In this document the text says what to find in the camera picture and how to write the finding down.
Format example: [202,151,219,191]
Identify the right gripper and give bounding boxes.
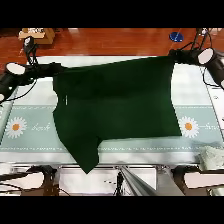
[168,48,198,66]

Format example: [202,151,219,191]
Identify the dark green T-shirt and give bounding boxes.
[52,55,183,175]

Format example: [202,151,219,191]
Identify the blue round disc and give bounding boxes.
[169,31,184,43]

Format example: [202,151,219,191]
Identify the pale green garment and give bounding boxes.
[198,145,224,171]

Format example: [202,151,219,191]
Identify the cardboard box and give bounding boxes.
[18,28,56,45]

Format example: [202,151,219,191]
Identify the silver frame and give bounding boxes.
[0,161,224,197]

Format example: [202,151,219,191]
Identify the black cable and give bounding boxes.
[57,185,75,197]
[2,78,39,103]

